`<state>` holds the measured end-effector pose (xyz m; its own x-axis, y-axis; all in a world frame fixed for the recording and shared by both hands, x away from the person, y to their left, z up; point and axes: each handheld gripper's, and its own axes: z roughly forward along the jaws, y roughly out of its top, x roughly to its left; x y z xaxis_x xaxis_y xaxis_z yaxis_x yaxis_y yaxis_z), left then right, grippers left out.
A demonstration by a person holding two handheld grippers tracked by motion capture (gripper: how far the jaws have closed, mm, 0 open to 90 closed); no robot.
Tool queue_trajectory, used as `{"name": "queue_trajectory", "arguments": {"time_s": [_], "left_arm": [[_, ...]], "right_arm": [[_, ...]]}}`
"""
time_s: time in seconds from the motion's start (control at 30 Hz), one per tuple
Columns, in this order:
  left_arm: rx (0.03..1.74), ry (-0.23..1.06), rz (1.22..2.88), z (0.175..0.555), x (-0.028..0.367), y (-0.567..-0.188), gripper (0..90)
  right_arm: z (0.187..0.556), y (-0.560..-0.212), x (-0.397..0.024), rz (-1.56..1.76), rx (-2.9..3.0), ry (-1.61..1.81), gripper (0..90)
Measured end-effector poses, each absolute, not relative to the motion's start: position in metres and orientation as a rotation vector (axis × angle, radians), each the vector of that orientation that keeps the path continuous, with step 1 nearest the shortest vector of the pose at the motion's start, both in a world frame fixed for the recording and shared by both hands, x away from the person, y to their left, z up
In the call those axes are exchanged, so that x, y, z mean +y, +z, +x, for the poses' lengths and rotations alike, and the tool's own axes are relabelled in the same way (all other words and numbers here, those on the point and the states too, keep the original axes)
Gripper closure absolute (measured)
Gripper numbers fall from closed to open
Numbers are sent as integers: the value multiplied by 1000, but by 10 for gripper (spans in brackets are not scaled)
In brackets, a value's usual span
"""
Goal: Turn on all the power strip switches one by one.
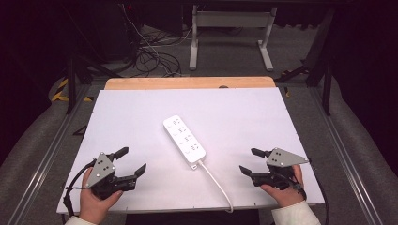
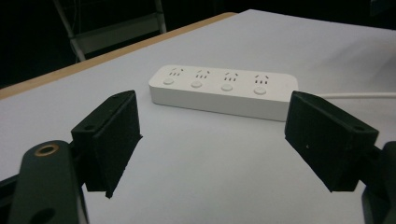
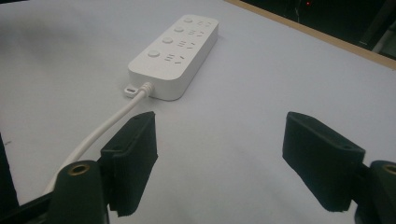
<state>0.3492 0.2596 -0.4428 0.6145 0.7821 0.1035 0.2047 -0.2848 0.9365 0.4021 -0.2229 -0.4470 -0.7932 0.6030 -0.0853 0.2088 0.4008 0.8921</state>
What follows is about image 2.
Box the white power strip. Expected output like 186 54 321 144
148 64 299 122

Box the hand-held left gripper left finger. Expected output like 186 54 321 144
70 90 144 200

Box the grey metal stand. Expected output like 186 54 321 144
52 0 168 63

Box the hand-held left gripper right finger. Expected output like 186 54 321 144
284 91 380 193

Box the white power cable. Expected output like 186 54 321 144
315 91 396 101

